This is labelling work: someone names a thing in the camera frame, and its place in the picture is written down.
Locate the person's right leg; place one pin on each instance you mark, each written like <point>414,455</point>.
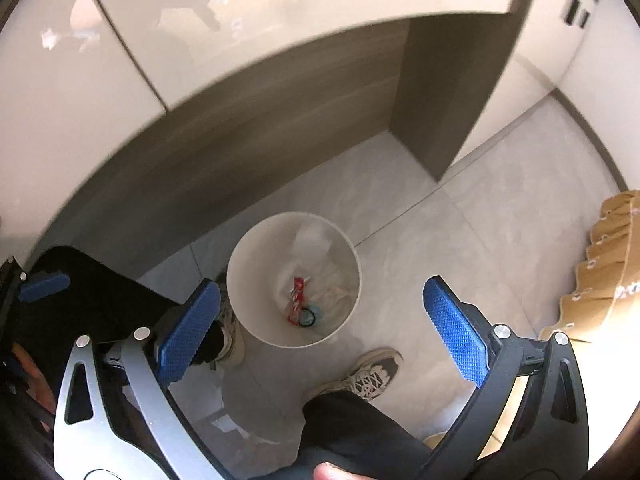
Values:
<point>360,435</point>

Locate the person's shoe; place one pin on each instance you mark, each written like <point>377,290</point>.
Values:
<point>231,340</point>
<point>367,377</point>

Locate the round white trash bin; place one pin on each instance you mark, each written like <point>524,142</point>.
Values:
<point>240,305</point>

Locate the red snack wrapper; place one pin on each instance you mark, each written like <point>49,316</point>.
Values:
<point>297,295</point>

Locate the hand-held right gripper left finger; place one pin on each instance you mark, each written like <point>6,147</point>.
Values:
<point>187,330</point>

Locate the person's right hand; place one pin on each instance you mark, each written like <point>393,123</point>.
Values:
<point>332,472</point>

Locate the dark wall switch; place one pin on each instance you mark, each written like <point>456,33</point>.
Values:
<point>584,17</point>
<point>571,9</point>

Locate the person's right shoe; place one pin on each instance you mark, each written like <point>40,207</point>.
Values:
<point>367,377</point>

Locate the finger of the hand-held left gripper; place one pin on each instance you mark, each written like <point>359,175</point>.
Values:
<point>45,284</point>

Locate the stack of folded cardboard boxes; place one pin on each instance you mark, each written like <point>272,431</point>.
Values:
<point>595,285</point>

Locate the white cabinet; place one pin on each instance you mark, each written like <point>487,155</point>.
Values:
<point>250,10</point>

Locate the person's left shoe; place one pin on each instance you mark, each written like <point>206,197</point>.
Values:
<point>231,340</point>

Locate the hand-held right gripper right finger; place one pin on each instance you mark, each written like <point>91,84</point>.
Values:
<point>455,330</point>

